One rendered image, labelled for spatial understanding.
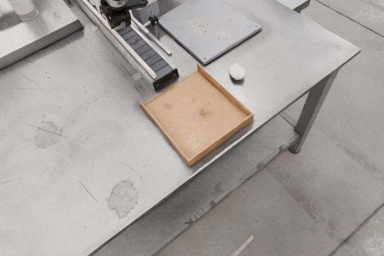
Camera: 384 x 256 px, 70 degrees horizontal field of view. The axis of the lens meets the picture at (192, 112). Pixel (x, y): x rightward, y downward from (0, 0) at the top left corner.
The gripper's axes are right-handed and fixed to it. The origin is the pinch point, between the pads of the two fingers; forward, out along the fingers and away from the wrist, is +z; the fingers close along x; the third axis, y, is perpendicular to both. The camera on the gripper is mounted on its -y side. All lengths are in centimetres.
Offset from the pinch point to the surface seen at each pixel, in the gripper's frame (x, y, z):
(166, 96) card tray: 34.6, 4.2, -8.3
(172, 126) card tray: 44.8, 9.7, -14.2
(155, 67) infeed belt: 22.8, 1.1, -6.8
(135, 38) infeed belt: 6.3, -1.3, 2.7
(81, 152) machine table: 35, 38, -8
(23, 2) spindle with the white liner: -38, 27, 19
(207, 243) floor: 105, 18, 47
